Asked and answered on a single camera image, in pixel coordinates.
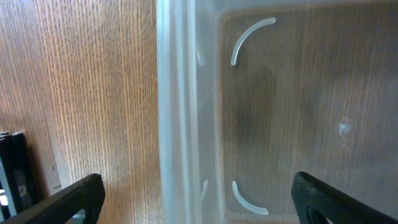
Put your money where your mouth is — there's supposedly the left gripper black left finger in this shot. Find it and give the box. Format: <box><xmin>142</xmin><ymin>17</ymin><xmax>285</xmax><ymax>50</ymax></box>
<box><xmin>2</xmin><ymin>174</ymin><xmax>106</xmax><ymax>224</ymax></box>

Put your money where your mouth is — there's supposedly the clear plastic container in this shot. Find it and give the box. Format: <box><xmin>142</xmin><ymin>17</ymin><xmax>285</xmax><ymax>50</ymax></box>
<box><xmin>157</xmin><ymin>0</ymin><xmax>397</xmax><ymax>223</ymax></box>

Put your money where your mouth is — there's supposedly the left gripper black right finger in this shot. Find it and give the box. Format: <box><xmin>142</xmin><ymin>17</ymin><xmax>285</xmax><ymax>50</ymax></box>
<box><xmin>291</xmin><ymin>172</ymin><xmax>397</xmax><ymax>224</ymax></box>

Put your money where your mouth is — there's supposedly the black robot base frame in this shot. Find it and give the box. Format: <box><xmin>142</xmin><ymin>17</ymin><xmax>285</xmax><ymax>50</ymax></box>
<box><xmin>1</xmin><ymin>132</ymin><xmax>39</xmax><ymax>222</ymax></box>

